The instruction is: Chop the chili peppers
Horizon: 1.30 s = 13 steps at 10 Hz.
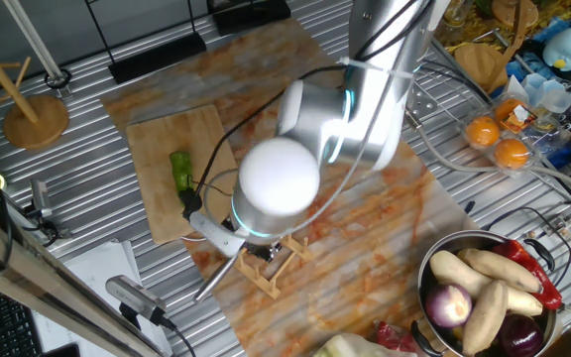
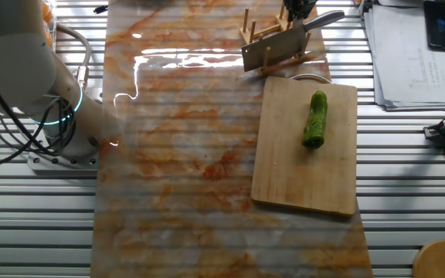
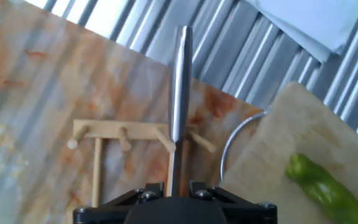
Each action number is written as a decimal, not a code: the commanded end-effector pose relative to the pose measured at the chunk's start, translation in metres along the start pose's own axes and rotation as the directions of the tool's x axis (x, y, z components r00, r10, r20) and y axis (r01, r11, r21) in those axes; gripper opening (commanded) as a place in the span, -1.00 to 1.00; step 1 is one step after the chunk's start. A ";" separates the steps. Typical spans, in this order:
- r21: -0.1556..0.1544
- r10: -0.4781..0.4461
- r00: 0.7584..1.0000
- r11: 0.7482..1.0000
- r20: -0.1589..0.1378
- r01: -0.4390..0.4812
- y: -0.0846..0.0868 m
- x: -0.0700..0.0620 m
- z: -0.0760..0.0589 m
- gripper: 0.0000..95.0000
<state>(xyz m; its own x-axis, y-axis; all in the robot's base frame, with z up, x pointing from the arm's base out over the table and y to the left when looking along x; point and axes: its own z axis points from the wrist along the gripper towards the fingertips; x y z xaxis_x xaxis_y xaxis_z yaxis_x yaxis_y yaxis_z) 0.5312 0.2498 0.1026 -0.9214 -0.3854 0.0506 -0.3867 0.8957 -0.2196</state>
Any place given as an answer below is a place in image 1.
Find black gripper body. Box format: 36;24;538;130
243;241;285;263

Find steel cleaver knife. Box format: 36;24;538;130
193;250;241;303

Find green chili pepper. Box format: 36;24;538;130
169;150;194;195

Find red chili pepper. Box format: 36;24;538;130
492;239;563;311

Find wooden peg rack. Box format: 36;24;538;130
233;233;313;300

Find orange marble pattern mat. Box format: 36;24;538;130
99;17;480;357

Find white green cabbage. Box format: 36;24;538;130
312;332;418;357

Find wooden cutting board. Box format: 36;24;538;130
125;103;240;245

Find red plastic bag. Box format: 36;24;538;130
376;320;418;354

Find white paper sheets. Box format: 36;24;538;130
32;240;172;357

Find pale sweet potato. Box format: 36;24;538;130
462;280;510;356
458;247;544;294
428;250;544;317

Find pale purple onion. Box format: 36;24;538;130
424;283;474;329

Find black smartphone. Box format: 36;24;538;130
42;341;81;357

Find orange fruit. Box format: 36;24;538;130
494;97;527;125
493;137;531;170
465;115;501;149

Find wooden mug tree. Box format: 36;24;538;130
0;0;71;151

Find dark purple onion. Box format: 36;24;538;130
498;312;546;357

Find wooden stand with round base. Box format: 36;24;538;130
453;0;539;94

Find clear plastic fruit tray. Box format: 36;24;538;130
457;91;571;178

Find round wooden disc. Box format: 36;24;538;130
491;0;540;29

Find light blue plush toy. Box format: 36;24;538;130
541;27;571;72

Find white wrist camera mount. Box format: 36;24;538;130
180;190;247;258

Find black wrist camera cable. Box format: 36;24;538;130
181;0;433;212

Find grey camera on stand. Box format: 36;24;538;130
105;275;168;326

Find steel pot with black handles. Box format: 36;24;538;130
410;229;567;357

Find grey hose with metal connector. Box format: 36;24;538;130
402;108;571;197

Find black stand base plate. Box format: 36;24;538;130
108;32;208;85
206;0;292;37

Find aluminium frame beam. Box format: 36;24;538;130
0;202;166;357

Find silver depth camera on clamp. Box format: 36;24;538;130
23;178;71;244

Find thin black cable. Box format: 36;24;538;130
481;206;571;289

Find metal pole with ring foot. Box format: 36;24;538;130
1;0;74;99

